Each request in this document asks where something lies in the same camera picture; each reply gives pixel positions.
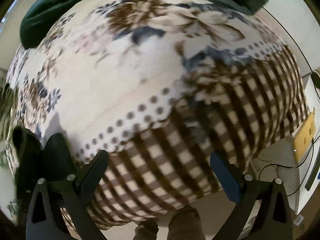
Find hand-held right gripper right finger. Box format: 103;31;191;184
209;150;293;240

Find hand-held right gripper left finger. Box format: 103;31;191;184
26;150;109;240

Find dark blue jeans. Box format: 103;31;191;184
12;125;75;196

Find person's left brown slipper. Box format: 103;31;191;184
132;219;159;240

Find yellow power strip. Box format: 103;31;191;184
293;112;317;162

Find floral checked bed blanket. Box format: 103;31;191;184
5;0;309;230

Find dark green plush blanket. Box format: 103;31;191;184
19;0;112;48

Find black cable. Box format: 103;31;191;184
257;135;320;198
262;6;320;90

